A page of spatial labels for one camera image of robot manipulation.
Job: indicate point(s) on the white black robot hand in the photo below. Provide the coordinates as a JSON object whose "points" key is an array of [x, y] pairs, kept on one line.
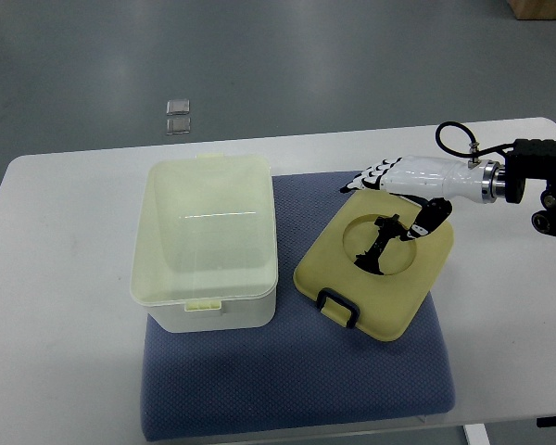
{"points": [[430, 183]]}

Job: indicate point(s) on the yellow box lid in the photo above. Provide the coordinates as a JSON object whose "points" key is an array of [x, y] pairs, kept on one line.
{"points": [[375, 261]]}

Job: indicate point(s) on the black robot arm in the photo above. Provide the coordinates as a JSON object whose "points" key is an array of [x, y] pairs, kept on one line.
{"points": [[527, 159]]}

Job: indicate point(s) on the brown cardboard box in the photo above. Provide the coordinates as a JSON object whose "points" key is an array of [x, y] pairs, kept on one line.
{"points": [[533, 9]]}

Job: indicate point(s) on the white storage box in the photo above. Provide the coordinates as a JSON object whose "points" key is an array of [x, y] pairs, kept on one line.
{"points": [[205, 254]]}

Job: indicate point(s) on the blue gray cushion mat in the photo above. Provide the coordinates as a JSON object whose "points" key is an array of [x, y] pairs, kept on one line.
{"points": [[300, 369]]}

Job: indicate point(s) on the white table leg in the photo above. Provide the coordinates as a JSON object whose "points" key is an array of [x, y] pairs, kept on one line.
{"points": [[476, 434]]}

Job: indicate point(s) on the upper floor metal plate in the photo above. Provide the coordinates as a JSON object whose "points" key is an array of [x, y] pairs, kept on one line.
{"points": [[178, 107]]}

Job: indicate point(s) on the black bracket under table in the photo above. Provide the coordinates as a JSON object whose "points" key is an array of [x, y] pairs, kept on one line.
{"points": [[545, 422]]}

